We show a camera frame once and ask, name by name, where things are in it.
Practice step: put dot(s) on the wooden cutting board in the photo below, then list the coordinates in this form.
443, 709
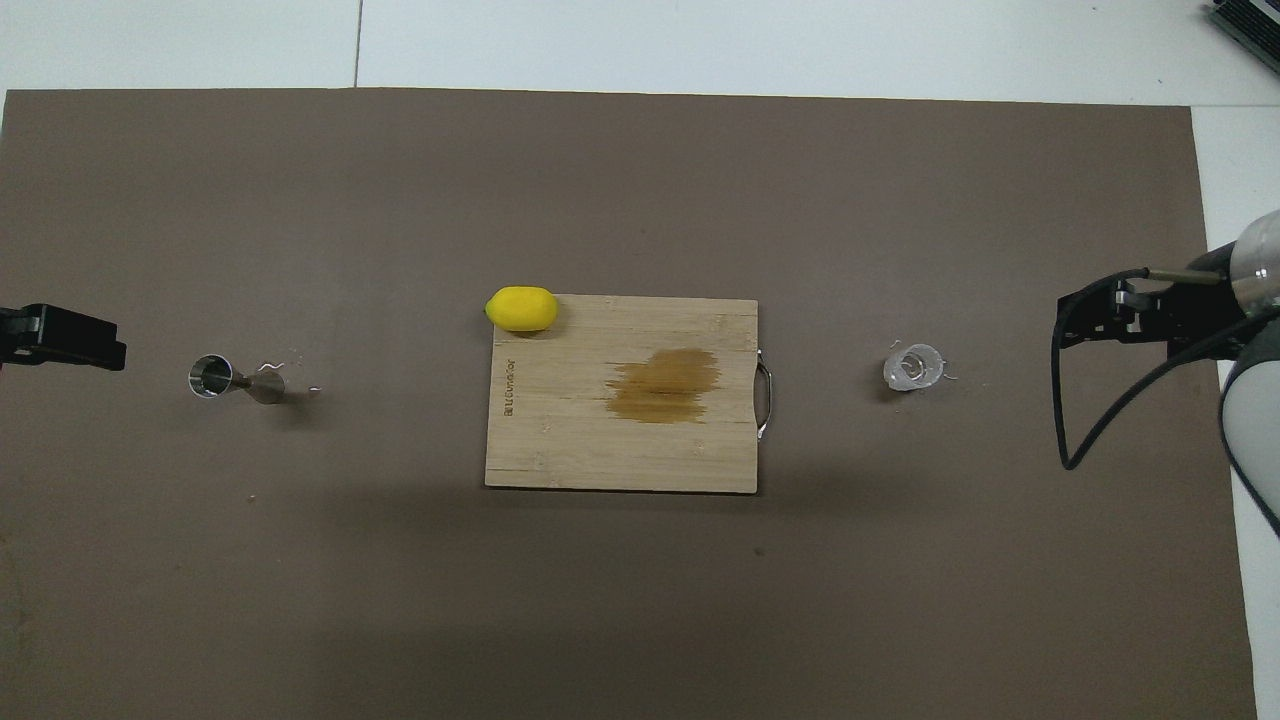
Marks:
570, 440

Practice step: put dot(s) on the grey ribbed metal device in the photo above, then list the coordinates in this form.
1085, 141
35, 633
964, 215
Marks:
1250, 25

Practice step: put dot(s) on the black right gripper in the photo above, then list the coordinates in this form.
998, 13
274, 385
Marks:
1195, 315

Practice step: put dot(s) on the brown table mat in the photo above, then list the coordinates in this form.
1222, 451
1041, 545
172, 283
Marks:
300, 560

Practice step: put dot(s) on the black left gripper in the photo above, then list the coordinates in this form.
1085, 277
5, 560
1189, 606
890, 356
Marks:
15, 335

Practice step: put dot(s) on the steel double jigger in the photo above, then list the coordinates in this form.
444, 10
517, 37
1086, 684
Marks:
265, 384

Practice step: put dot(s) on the yellow lemon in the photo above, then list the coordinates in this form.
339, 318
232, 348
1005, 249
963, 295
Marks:
521, 308

